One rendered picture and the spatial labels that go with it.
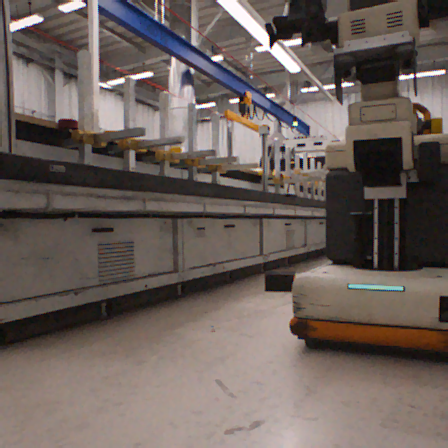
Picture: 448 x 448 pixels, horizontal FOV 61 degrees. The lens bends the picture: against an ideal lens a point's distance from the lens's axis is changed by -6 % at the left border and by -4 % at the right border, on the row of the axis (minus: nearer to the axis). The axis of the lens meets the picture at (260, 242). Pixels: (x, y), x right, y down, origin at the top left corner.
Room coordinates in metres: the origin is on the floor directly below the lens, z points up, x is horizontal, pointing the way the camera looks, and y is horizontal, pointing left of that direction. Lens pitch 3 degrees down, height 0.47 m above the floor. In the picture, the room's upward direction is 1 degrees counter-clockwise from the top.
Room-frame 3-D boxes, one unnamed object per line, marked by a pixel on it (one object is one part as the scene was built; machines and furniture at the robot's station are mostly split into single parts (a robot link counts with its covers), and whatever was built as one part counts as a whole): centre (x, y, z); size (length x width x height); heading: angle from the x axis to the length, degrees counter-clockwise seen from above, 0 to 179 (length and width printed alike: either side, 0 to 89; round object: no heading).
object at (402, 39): (1.31, -0.40, 0.99); 0.28 x 0.16 x 0.22; 65
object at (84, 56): (1.52, 0.69, 0.92); 0.04 x 0.04 x 0.48; 65
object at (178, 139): (1.76, 0.52, 0.82); 0.43 x 0.03 x 0.04; 65
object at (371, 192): (1.40, -0.50, 0.68); 0.28 x 0.27 x 0.25; 65
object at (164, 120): (1.97, 0.48, 0.89); 0.04 x 0.04 x 0.48; 65
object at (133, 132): (1.53, 0.63, 0.81); 0.43 x 0.03 x 0.04; 65
